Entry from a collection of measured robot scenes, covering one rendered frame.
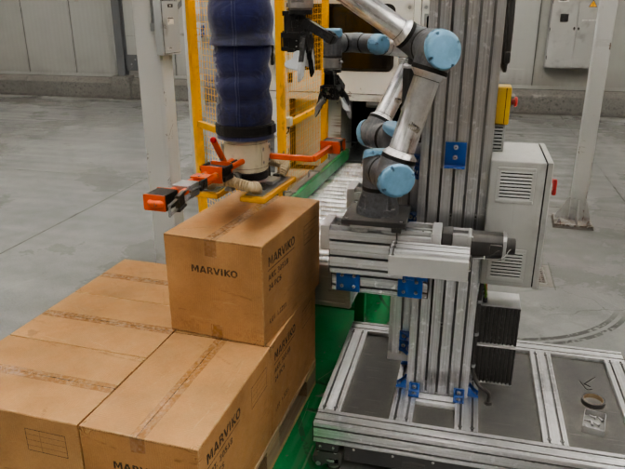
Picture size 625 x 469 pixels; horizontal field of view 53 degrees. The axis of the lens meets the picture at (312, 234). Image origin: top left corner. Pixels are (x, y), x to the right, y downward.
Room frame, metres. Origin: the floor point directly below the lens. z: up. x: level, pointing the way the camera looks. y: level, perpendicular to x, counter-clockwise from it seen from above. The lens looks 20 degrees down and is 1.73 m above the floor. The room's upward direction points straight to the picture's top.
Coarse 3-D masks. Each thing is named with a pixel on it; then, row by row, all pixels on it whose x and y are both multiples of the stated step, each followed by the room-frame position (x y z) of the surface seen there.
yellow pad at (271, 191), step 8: (280, 176) 2.46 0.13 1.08; (288, 176) 2.47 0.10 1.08; (264, 184) 2.27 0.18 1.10; (280, 184) 2.36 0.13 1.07; (288, 184) 2.40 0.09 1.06; (248, 192) 2.24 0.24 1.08; (264, 192) 2.24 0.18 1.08; (272, 192) 2.26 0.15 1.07; (280, 192) 2.32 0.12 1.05; (240, 200) 2.20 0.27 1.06; (248, 200) 2.18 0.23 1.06; (256, 200) 2.18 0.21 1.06; (264, 200) 2.17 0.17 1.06
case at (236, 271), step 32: (192, 224) 2.25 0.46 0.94; (224, 224) 2.25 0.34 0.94; (256, 224) 2.25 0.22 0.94; (288, 224) 2.25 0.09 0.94; (192, 256) 2.11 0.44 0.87; (224, 256) 2.06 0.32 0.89; (256, 256) 2.02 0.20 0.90; (288, 256) 2.24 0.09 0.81; (192, 288) 2.11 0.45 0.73; (224, 288) 2.07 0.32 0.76; (256, 288) 2.02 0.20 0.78; (288, 288) 2.24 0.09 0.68; (192, 320) 2.12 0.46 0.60; (224, 320) 2.07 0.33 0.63; (256, 320) 2.02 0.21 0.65
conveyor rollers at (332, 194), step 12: (348, 168) 4.69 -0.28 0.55; (360, 168) 4.74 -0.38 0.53; (336, 180) 4.36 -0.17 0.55; (348, 180) 4.40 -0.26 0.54; (360, 180) 4.38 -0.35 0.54; (324, 192) 4.08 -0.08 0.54; (336, 192) 4.06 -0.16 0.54; (324, 204) 3.80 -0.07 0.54; (336, 204) 3.79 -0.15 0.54; (324, 216) 3.53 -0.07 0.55; (324, 252) 2.96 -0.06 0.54
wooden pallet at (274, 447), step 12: (312, 372) 2.54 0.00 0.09; (300, 384) 2.37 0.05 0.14; (312, 384) 2.54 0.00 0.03; (300, 396) 2.45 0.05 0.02; (288, 408) 2.20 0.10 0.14; (300, 408) 2.37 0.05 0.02; (288, 420) 2.28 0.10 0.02; (276, 432) 2.06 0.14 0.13; (288, 432) 2.20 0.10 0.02; (276, 444) 2.05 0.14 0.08; (264, 456) 1.95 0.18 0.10; (276, 456) 2.05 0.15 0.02; (264, 468) 1.95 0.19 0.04
